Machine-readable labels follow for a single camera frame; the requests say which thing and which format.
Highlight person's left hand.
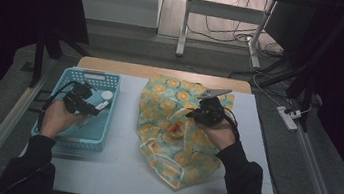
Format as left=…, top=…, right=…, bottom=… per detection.
left=38, top=97, right=87, bottom=144

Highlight person's right hand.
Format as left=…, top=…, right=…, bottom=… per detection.
left=195, top=115, right=240, bottom=153

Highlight black metal stand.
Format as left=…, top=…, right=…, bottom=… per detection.
left=27, top=23, right=96, bottom=96
left=249, top=0, right=344, bottom=137

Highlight black floor cables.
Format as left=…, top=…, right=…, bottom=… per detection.
left=183, top=0, right=292, bottom=54

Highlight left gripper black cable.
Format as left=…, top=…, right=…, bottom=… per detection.
left=36, top=75, right=79, bottom=136

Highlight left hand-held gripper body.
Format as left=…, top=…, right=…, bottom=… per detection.
left=61, top=79, right=96, bottom=117

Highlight white power strip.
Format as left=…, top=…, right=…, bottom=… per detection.
left=273, top=105, right=304, bottom=133

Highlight small white jar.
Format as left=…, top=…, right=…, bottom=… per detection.
left=100, top=89, right=115, bottom=102

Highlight white table mat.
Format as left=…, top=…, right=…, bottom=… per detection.
left=15, top=61, right=295, bottom=194

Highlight white desk frame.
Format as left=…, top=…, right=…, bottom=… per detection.
left=174, top=0, right=279, bottom=70

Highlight white tube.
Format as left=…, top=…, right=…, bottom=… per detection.
left=74, top=97, right=111, bottom=133

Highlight white cable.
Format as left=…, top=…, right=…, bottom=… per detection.
left=241, top=51, right=320, bottom=116

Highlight blue plastic basket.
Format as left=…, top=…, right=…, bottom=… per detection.
left=29, top=62, right=123, bottom=155

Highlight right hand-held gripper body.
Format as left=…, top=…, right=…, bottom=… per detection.
left=193, top=84, right=234, bottom=130

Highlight orange floral tote bag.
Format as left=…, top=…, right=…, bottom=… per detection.
left=128, top=71, right=238, bottom=194

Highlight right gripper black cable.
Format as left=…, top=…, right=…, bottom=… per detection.
left=219, top=107, right=244, bottom=141

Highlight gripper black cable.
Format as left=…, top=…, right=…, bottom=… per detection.
left=219, top=107, right=244, bottom=141
left=36, top=75, right=79, bottom=136

